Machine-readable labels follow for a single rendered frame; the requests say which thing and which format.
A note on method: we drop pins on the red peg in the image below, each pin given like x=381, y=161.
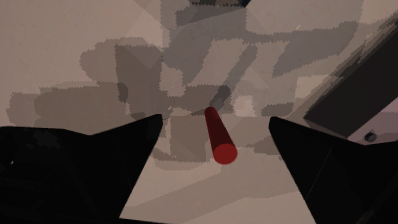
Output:
x=223, y=148

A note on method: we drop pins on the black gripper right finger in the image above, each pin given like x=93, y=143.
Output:
x=341, y=181

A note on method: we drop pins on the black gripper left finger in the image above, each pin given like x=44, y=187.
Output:
x=104, y=166

